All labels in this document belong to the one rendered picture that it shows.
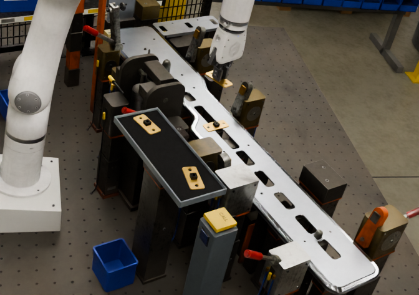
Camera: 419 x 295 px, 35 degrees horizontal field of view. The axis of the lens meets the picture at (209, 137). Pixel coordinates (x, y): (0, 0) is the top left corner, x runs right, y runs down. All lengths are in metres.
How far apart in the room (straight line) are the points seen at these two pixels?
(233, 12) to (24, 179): 0.82
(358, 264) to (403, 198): 2.00
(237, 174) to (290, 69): 1.44
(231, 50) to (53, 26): 0.49
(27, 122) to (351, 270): 1.00
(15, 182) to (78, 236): 0.25
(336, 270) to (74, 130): 1.19
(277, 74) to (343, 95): 1.45
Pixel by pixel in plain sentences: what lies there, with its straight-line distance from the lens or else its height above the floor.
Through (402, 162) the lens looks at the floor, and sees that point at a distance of 4.09.
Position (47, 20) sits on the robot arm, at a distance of 1.80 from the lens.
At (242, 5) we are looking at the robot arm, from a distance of 1.80.
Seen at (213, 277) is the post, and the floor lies 0.98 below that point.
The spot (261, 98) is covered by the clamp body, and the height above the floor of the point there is 1.05.
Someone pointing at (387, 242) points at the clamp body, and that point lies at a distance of 1.94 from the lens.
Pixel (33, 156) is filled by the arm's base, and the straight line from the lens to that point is 2.06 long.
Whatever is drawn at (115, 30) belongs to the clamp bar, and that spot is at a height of 1.13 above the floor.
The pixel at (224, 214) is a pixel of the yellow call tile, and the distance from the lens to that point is 1.61.
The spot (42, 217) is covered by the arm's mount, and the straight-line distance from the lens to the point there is 2.10.
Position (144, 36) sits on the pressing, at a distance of 2.58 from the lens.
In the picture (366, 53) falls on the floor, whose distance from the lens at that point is 5.14.
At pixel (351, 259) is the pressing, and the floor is 1.00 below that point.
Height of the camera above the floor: 2.25
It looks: 36 degrees down
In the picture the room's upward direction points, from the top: 13 degrees clockwise
